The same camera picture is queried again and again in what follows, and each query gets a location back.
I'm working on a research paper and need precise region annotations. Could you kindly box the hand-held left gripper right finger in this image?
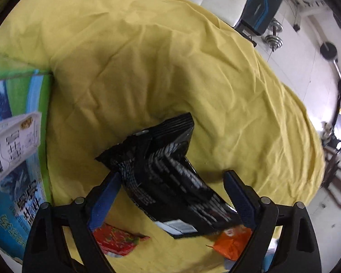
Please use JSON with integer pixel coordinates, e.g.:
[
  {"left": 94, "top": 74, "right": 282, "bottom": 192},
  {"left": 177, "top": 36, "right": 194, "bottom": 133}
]
[{"left": 223, "top": 170, "right": 322, "bottom": 273}]

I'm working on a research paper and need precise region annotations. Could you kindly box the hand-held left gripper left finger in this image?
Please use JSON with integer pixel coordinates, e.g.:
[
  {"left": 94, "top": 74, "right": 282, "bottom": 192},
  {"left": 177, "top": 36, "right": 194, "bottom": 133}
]
[{"left": 22, "top": 171, "right": 122, "bottom": 273}]

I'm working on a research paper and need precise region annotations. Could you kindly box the red snack packet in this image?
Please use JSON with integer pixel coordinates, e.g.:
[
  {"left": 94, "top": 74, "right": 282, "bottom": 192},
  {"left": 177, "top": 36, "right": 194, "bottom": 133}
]
[{"left": 91, "top": 223, "right": 150, "bottom": 258}]

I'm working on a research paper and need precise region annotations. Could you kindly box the orange snack packet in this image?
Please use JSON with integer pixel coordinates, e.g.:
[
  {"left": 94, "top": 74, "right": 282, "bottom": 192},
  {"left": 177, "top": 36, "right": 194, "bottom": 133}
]
[{"left": 206, "top": 224, "right": 253, "bottom": 261}]

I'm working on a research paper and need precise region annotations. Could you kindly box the black snack packet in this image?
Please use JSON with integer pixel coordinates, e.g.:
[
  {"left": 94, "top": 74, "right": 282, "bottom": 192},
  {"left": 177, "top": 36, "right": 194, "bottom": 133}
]
[{"left": 95, "top": 113, "right": 241, "bottom": 239}]

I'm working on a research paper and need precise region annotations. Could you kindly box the blue and green cardboard box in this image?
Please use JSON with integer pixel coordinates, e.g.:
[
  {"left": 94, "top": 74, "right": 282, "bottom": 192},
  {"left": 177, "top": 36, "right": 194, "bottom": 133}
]
[{"left": 0, "top": 49, "right": 53, "bottom": 261}]

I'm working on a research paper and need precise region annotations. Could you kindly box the brown wooden furniture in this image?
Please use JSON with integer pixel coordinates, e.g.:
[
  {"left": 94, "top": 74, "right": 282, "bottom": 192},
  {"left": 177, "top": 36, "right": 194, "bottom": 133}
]
[{"left": 321, "top": 145, "right": 341, "bottom": 210}]

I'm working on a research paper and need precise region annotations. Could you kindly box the yellow blanket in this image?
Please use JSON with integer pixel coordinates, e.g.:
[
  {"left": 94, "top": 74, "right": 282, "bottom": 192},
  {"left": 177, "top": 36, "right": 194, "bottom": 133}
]
[{"left": 0, "top": 0, "right": 326, "bottom": 273}]

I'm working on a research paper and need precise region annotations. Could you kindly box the black barbell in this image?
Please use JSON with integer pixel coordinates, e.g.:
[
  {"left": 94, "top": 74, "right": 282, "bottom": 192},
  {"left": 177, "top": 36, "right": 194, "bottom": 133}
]
[{"left": 320, "top": 42, "right": 341, "bottom": 106}]

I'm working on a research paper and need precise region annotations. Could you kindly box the chrome dumbbell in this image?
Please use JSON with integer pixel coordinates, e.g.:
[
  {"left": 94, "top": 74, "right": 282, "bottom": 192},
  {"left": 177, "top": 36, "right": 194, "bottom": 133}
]
[{"left": 265, "top": 18, "right": 285, "bottom": 52}]

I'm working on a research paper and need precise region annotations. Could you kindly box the black and blue weight bench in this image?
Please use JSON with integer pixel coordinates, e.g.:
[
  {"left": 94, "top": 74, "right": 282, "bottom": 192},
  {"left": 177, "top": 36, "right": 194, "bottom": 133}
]
[{"left": 234, "top": 0, "right": 288, "bottom": 48}]

